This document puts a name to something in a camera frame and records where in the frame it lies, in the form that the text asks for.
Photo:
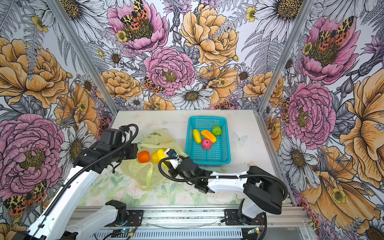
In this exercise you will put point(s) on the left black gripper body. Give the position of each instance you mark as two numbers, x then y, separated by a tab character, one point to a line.
121	153

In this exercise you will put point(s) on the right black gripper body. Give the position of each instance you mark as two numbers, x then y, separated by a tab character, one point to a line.
180	172

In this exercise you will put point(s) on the pink red fruit toy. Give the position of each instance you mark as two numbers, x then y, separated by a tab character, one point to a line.
206	144

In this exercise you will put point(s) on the orange fruit toy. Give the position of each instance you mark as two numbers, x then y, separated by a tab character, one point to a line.
144	157

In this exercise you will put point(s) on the yellow lemon toy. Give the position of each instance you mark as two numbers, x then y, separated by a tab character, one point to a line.
158	155

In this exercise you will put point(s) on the yellow corn toy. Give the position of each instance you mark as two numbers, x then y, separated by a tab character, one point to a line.
197	136

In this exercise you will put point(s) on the orange yellow mango toy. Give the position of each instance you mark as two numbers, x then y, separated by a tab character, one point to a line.
208	135

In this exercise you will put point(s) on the yellow-green plastic bag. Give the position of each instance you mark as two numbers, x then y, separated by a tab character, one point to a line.
147	174

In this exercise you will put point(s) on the green fruit toy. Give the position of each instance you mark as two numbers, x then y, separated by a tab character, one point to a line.
217	130

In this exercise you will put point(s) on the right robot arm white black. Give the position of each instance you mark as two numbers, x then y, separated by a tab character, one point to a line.
264	192

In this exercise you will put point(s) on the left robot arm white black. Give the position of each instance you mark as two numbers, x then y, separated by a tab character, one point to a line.
52	222

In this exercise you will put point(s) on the teal plastic basket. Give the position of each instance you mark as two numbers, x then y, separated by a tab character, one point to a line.
220	153

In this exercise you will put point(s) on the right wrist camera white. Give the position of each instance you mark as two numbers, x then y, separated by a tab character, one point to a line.
174	158

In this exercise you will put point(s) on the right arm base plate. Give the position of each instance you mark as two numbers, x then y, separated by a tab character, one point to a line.
233	218

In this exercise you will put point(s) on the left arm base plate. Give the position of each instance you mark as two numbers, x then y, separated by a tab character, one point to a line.
134	218

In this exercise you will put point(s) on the left aluminium corner post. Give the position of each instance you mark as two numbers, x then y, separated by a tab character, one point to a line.
69	29

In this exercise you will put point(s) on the aluminium corner post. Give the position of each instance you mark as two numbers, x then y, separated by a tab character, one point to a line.
69	29
291	40

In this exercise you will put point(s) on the white vented cable duct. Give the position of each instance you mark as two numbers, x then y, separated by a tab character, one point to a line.
191	234

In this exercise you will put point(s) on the aluminium front rail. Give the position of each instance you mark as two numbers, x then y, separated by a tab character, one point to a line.
188	217

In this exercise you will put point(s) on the right aluminium corner post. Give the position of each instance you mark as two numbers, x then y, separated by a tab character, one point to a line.
291	40

